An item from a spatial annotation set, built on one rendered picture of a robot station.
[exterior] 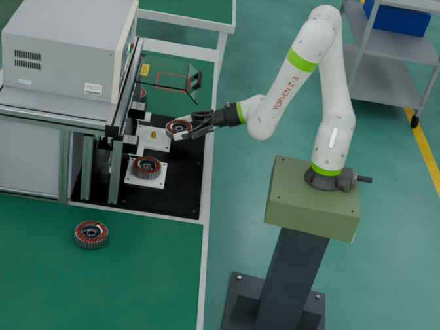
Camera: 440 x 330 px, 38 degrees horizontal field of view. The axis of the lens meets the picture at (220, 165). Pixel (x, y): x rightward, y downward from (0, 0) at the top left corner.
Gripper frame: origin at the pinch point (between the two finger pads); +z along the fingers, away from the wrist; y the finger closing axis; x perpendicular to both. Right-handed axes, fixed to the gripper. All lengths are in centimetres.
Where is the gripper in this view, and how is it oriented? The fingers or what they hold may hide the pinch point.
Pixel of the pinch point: (179, 128)
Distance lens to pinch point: 263.7
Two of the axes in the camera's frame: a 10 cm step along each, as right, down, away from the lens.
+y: -0.2, 5.9, -8.1
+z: -9.5, 2.3, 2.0
